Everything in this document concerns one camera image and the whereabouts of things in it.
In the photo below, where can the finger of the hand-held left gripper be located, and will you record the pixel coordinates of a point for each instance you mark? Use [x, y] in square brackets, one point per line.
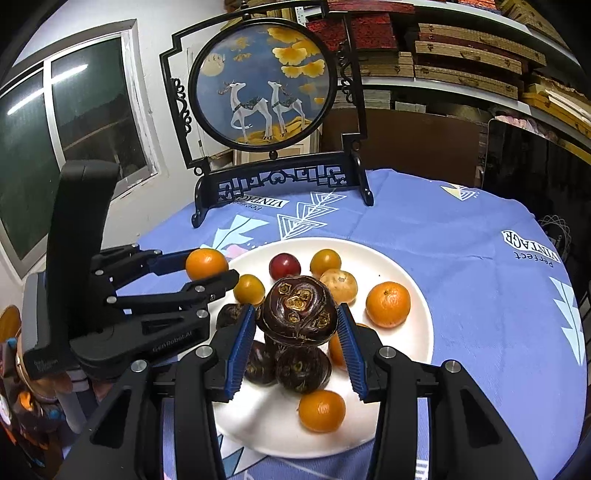
[207, 287]
[171, 261]

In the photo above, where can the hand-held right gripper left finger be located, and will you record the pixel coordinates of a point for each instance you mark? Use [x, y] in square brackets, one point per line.
[240, 355]

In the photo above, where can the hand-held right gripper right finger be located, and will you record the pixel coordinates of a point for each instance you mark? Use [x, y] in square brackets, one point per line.
[351, 355]

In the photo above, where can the orange mandarin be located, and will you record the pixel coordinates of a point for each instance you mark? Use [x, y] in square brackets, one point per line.
[336, 353]
[207, 263]
[322, 410]
[388, 304]

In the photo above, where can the small orange kumquat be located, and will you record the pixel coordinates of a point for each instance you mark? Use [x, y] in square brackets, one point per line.
[249, 289]
[325, 263]

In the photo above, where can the white round plate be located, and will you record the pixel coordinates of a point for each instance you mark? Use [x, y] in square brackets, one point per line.
[406, 350]

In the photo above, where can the large dark brown water chestnut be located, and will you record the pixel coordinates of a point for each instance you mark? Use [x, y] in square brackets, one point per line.
[298, 314]

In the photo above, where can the tan round potato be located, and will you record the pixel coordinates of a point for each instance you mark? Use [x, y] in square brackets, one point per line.
[341, 287]

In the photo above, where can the small red plum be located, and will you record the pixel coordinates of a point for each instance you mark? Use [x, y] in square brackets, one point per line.
[285, 266]

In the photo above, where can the white framed window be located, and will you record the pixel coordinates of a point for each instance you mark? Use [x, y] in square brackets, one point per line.
[87, 106]

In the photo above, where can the printed blue tablecloth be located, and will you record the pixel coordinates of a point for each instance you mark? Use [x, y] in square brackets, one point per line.
[438, 230]

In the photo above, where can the beige cabinet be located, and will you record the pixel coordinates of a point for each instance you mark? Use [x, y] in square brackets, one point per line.
[295, 152]

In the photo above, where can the round deer table screen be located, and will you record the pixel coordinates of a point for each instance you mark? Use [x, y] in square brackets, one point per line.
[263, 83]

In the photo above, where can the brown cardboard panel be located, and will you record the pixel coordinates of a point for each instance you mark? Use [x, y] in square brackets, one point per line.
[415, 143]

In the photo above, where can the dark framed panel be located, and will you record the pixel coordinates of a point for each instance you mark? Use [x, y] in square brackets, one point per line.
[535, 161]

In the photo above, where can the red patterned boxes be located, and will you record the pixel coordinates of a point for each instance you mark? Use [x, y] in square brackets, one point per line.
[369, 32]

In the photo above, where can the stack of wooden boxes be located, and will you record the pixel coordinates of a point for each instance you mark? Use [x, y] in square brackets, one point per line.
[461, 55]

